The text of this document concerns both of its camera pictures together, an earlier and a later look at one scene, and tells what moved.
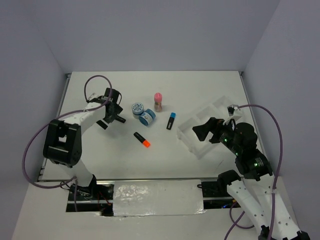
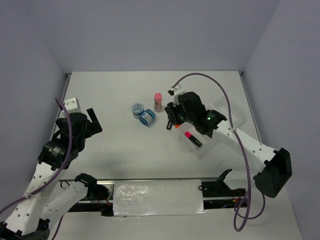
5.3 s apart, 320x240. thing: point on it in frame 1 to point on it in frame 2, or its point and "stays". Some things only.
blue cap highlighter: (173, 115) stays
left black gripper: (117, 110) to (93, 127)
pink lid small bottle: (158, 98) stays
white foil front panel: (144, 197) stays
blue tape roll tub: (137, 108) stays
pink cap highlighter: (118, 118) to (190, 136)
